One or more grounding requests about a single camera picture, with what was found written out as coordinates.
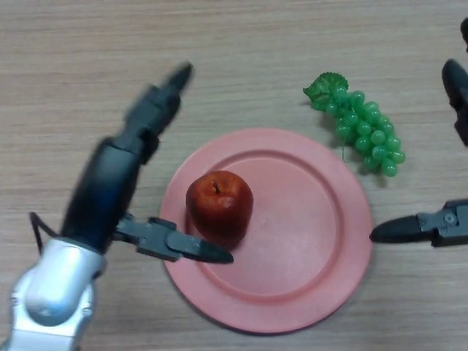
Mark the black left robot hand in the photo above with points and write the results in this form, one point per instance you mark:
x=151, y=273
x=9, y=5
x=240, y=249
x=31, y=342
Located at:
x=100, y=190

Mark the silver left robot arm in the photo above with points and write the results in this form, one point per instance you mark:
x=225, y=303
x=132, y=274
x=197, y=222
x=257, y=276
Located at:
x=47, y=292

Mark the red apple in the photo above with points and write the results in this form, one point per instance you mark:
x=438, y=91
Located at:
x=219, y=208

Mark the pink round plate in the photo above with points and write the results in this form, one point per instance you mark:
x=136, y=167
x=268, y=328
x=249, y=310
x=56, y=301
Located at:
x=292, y=248

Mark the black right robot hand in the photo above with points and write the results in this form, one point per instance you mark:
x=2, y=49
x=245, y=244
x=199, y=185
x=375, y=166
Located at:
x=448, y=223

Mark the green grape bunch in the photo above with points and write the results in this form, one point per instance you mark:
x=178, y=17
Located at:
x=367, y=128

